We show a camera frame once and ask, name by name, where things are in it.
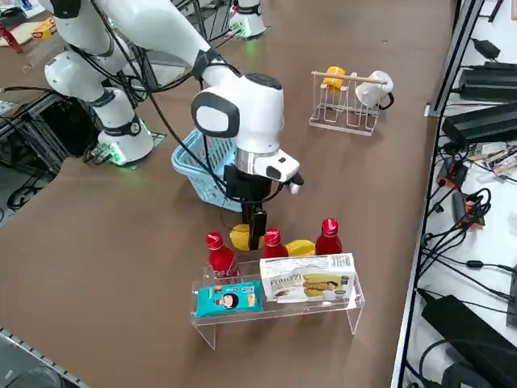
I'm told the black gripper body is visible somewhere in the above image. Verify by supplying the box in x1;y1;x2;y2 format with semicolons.
223;164;273;205

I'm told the yellow lemon toy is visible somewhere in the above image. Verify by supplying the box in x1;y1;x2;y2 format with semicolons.
229;223;266;252

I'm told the red drink bottle white script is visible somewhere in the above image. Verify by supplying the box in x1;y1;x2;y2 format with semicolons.
204;231;239;284

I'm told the yellow plastic fruit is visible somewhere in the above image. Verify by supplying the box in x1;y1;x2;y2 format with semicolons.
284;238;317;258

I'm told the blue plastic basket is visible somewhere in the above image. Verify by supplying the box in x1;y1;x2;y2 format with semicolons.
170;128;244;213

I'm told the clear acrylic rack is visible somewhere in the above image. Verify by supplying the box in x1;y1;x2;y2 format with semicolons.
189;252;367;351

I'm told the white cracker box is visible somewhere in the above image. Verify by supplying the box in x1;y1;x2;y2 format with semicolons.
258;253;359;304

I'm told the teal snack packet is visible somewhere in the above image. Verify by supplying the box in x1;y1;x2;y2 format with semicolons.
195;280;264;318

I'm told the yellow cup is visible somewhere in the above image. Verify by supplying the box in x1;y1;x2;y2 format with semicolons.
322;65;347;95

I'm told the grey black electronic module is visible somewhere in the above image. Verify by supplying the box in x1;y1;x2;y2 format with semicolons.
451;192;486;230

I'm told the orange black electronic module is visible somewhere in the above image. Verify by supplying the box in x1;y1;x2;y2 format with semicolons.
437;158;470;189

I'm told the large black power supply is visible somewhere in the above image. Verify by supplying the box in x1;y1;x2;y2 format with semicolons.
421;293;517;388

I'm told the black power supply brick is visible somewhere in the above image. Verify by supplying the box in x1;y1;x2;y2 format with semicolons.
441;100;517;146
458;66;517;103

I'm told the yellow box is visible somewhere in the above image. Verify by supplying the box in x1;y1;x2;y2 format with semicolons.
31;18;57;40

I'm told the red metal stand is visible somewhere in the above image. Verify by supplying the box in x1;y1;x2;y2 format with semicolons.
0;22;25;54

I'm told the small black power adapter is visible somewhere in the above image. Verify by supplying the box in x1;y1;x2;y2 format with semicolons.
471;38;502;60

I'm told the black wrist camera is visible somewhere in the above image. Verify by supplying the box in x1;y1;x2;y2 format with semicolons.
280;171;306;196

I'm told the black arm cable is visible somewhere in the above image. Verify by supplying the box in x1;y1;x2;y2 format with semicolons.
89;0;286;205

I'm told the white wire cup rack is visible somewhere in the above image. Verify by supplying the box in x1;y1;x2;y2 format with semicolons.
309;70;395;137

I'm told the white cup black handle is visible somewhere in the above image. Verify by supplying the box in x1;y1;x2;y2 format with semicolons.
355;70;395;111

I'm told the aluminium profile rail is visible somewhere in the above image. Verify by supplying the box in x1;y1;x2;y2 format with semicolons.
424;0;485;119

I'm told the grey aluminium rail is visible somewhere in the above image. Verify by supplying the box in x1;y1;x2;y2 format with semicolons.
0;325;88;388

